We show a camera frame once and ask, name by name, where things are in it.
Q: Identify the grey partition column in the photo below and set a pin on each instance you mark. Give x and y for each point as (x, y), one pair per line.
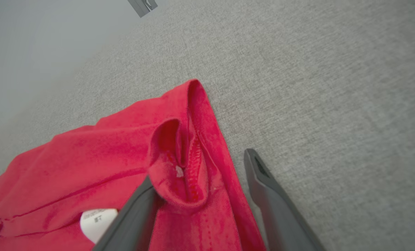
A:
(143, 6)

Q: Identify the red shirt with white sleeves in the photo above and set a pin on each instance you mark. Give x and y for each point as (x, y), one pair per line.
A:
(89, 157)

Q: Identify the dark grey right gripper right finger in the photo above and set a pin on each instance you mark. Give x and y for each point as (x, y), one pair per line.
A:
(277, 212)

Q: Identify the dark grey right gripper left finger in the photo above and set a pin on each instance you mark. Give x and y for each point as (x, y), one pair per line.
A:
(130, 219)

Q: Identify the grey fabric sofa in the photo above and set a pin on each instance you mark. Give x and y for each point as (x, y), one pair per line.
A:
(332, 104)

